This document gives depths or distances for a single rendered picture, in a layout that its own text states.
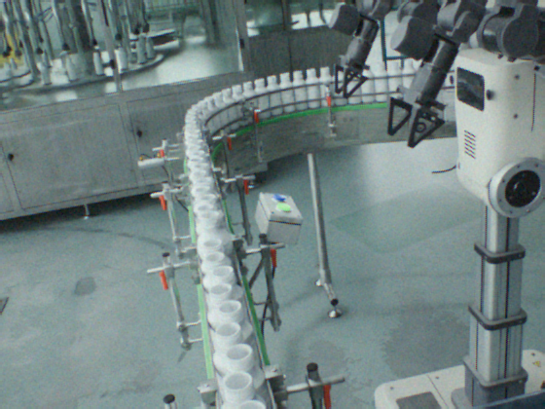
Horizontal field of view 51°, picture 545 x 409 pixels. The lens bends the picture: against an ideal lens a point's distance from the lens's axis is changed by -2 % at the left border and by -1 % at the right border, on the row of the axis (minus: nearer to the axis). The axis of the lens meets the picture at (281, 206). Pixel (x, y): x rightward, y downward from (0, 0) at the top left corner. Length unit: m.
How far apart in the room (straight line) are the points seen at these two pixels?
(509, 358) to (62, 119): 3.38
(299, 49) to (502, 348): 4.87
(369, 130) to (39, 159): 2.59
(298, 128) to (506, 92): 1.36
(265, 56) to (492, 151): 4.90
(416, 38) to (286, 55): 5.14
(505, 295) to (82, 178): 3.36
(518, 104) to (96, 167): 3.44
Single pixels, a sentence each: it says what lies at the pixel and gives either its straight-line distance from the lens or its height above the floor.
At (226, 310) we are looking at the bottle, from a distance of 0.94.
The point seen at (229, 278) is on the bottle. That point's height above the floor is 1.16.
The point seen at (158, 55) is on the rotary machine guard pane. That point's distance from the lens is 4.23.
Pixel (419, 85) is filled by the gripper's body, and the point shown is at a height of 1.39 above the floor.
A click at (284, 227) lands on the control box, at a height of 1.08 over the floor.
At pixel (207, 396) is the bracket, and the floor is 1.11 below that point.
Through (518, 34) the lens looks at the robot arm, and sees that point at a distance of 1.20.
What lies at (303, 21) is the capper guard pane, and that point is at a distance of 6.26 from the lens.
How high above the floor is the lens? 1.65
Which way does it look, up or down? 23 degrees down
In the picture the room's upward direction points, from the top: 8 degrees counter-clockwise
